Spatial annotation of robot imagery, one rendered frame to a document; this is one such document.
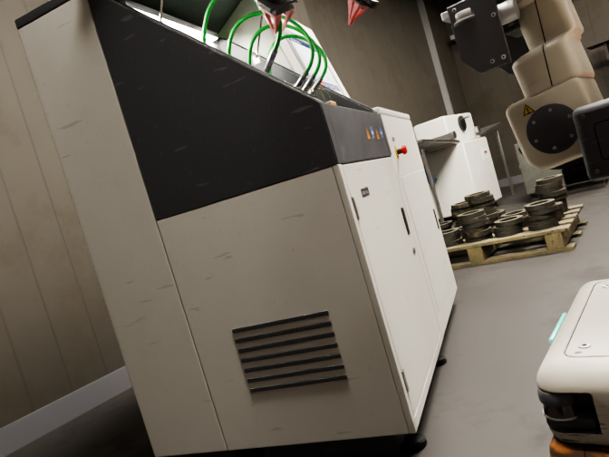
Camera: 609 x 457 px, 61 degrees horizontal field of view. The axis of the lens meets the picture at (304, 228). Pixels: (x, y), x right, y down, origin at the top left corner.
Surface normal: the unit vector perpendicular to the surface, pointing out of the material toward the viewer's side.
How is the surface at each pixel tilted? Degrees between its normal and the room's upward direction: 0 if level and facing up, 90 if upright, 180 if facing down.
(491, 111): 90
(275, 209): 90
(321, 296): 90
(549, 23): 90
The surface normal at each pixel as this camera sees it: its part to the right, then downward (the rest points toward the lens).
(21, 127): 0.76, -0.19
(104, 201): -0.35, 0.16
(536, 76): -0.58, 0.22
